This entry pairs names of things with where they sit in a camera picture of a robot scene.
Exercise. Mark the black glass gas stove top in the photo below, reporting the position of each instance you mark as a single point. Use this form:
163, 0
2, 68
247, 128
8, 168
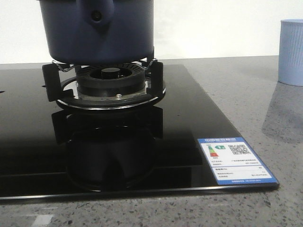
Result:
47, 153

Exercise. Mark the light blue ribbed plastic cup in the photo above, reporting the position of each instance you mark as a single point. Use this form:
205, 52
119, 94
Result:
290, 61

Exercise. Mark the black round gas burner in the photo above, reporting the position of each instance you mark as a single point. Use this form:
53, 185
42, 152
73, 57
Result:
109, 80

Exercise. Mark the black pot support grate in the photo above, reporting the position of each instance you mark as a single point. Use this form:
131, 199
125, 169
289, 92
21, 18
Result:
62, 87

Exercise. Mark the blue energy label sticker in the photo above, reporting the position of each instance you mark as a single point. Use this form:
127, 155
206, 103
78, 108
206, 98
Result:
234, 162

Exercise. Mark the dark blue cooking pot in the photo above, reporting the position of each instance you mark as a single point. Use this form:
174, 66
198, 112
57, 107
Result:
89, 32

